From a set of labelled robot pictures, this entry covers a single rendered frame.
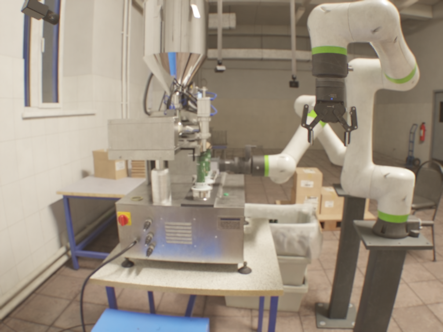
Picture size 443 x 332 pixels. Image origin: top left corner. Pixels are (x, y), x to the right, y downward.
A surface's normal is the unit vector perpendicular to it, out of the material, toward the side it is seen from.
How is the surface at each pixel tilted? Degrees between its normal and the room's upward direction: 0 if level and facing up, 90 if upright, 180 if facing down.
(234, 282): 0
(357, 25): 116
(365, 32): 137
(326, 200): 90
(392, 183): 89
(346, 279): 90
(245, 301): 96
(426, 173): 77
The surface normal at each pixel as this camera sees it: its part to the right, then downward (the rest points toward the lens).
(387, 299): -0.21, 0.17
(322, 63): -0.71, 0.12
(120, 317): 0.00, -0.98
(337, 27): -0.53, 0.56
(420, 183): -0.94, -0.18
